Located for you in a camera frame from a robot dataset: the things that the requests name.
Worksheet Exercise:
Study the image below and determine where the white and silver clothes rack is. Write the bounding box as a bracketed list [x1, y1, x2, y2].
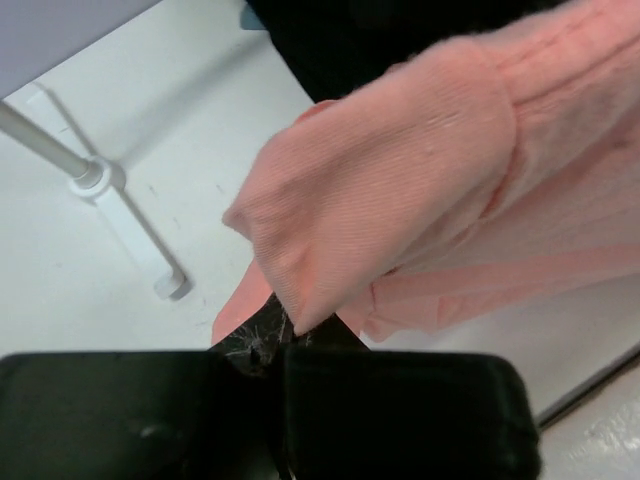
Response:
[1, 83, 191, 300]

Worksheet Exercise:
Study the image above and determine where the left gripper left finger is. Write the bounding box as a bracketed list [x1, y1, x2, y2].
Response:
[1, 298, 292, 479]

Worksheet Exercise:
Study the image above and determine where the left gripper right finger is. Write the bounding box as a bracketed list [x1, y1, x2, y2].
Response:
[282, 336, 542, 479]

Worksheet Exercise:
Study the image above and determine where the black t shirt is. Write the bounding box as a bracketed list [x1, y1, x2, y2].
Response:
[247, 0, 557, 103]

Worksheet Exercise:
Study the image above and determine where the salmon pink t shirt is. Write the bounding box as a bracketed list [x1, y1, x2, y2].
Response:
[213, 0, 639, 341]

